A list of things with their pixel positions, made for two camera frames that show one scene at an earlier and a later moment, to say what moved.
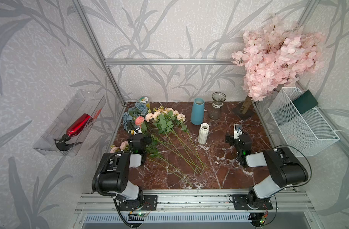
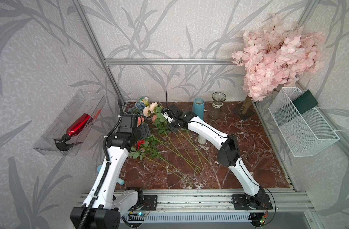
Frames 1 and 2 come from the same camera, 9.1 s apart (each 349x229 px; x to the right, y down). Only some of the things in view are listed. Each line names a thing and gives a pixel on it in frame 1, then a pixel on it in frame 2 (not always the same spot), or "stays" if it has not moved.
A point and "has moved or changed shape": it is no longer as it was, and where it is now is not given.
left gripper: [147, 140] → [144, 129]
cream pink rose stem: [164, 119] has moved or changed shape
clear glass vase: [215, 112] stays
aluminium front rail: [193, 201] stays
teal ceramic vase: [197, 111] stays
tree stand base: [244, 109] stays
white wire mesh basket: [305, 134] stays
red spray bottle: [63, 144] stays
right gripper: [231, 140] → [170, 128]
